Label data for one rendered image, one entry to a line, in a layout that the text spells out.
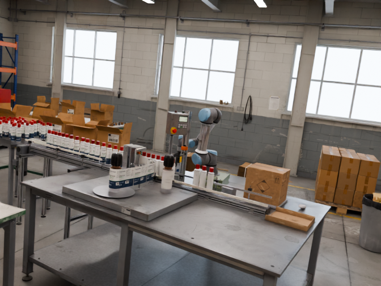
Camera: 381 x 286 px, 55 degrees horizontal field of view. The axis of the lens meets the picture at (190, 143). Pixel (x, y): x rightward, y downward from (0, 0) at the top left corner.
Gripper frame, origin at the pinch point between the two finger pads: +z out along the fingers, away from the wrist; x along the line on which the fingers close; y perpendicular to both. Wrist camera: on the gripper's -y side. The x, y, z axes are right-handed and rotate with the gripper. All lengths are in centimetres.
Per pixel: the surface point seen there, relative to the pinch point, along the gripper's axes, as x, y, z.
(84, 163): -32, -86, 3
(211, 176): -53, 51, -14
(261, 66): 500, -18, -141
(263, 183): -38, 91, -13
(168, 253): -43, 17, 66
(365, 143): 500, 216, -4
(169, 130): -44, 6, -44
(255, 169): -37, 83, -22
